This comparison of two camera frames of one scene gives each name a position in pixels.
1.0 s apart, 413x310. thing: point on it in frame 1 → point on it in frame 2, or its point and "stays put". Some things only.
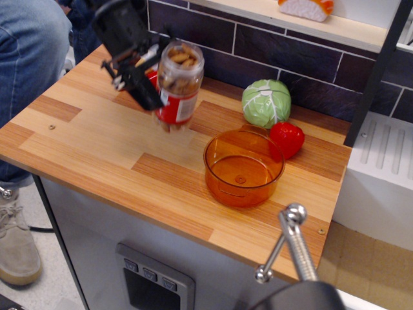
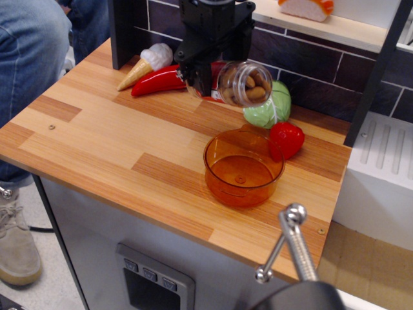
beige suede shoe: (20, 259) stays put
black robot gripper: (122, 26) → (213, 30)
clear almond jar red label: (181, 79) → (239, 83)
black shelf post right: (377, 72) stays put
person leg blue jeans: (35, 45) stays put
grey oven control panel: (148, 283) stays put
